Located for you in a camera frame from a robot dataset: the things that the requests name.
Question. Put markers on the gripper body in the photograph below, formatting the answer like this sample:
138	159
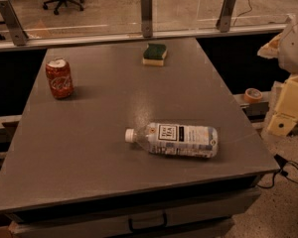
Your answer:
296	47

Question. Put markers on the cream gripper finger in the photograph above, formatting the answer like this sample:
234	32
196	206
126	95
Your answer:
281	125

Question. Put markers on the red coke can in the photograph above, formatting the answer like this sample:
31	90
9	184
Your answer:
59	77

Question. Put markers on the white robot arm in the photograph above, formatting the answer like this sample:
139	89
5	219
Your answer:
284	47

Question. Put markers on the green yellow sponge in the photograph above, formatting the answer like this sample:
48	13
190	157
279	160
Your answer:
155	54

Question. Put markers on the clear plastic tea bottle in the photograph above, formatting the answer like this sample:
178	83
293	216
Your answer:
170	139

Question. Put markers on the right metal bracket post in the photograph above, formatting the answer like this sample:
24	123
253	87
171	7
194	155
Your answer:
224	20

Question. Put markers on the metal bracket post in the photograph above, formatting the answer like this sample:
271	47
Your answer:
146	18
17	34
224	20

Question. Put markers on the grey drawer with handle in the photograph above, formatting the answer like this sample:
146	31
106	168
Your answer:
209	216

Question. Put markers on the middle metal bracket post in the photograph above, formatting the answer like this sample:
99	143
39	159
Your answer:
146	18

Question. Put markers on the metal guard rail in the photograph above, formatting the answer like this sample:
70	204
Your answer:
38	44

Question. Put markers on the left metal bracket post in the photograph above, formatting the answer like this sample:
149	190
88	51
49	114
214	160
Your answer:
17	34

